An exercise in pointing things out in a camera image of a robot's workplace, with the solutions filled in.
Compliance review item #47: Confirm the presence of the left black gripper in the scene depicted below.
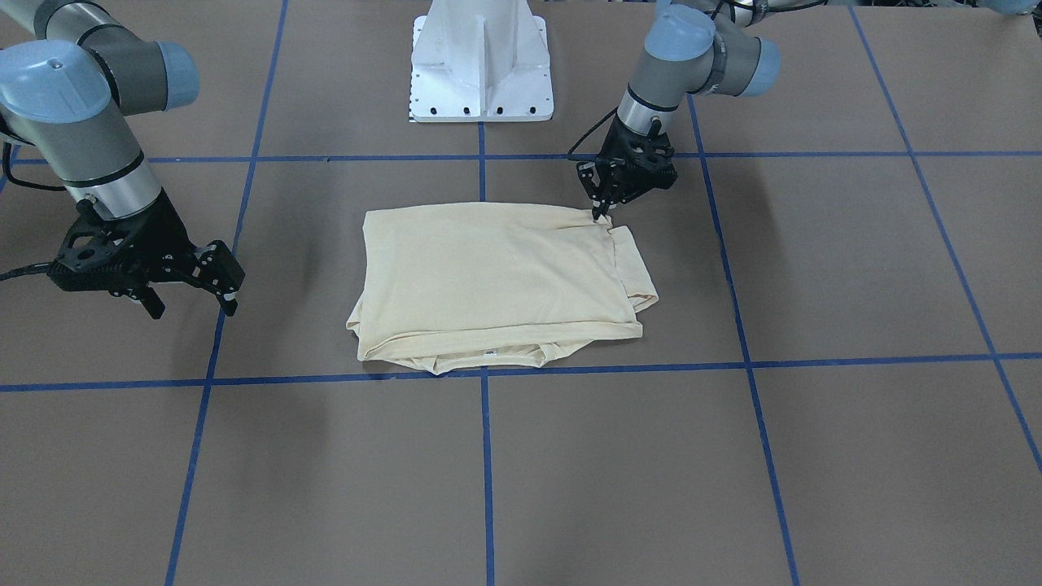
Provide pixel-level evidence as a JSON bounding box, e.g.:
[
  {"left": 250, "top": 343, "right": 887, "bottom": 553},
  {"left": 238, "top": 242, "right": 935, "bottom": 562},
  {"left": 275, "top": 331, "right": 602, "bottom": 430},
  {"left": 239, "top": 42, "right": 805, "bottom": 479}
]
[{"left": 576, "top": 114, "right": 677, "bottom": 222}]

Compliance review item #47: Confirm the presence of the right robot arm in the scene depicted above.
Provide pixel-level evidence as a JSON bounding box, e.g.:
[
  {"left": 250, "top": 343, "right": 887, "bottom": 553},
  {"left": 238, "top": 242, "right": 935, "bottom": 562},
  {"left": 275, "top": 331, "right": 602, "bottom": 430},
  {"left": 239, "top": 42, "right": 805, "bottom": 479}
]
[{"left": 1, "top": 1, "right": 245, "bottom": 319}]

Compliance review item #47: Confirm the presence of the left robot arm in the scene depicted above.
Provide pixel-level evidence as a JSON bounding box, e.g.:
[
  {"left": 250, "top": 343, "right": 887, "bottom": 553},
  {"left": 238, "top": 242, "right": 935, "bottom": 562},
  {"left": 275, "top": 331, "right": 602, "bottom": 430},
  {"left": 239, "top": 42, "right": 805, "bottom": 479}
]
[{"left": 568, "top": 1, "right": 815, "bottom": 220}]

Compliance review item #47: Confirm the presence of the beige printed t-shirt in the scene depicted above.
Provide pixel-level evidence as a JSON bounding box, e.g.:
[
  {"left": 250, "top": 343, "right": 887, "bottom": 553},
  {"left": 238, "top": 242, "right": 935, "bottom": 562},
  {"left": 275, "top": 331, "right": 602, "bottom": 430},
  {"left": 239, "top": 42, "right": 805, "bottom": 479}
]
[{"left": 345, "top": 203, "right": 659, "bottom": 375}]

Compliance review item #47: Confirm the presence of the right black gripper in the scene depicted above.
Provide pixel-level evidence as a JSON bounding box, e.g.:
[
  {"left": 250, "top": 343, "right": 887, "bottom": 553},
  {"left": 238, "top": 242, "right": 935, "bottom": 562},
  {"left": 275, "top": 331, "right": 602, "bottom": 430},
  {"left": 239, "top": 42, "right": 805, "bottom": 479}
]
[{"left": 47, "top": 190, "right": 246, "bottom": 320}]

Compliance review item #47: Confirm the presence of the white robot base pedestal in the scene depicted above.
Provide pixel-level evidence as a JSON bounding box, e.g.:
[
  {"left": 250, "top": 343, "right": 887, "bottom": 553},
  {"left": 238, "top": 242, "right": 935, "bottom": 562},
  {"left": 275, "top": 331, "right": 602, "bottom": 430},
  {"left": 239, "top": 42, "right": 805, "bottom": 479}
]
[{"left": 410, "top": 1, "right": 554, "bottom": 123}]

